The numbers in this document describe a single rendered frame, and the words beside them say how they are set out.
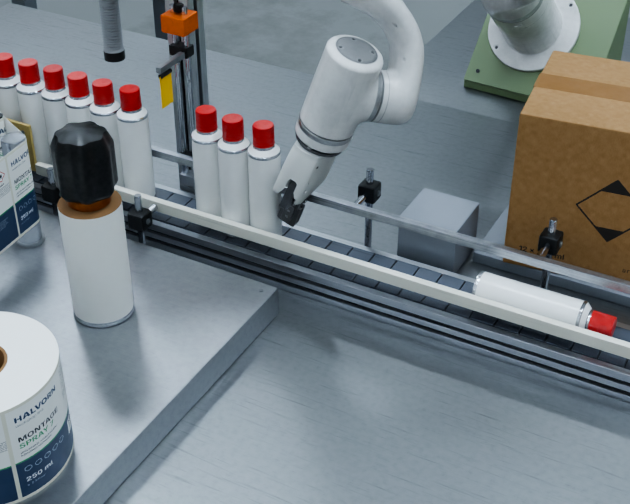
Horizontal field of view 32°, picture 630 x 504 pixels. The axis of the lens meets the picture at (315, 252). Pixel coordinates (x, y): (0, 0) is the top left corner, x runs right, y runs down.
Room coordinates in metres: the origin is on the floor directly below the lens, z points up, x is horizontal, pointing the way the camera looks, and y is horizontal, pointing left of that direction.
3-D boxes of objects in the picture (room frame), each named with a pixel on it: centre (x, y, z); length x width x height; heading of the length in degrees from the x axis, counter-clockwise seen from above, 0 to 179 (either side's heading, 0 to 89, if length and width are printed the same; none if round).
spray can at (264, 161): (1.50, 0.08, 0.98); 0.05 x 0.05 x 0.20
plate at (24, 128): (1.70, 0.53, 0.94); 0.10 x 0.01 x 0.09; 62
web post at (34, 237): (1.48, 0.46, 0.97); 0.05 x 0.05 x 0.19
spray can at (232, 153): (1.52, 0.13, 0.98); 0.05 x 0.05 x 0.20
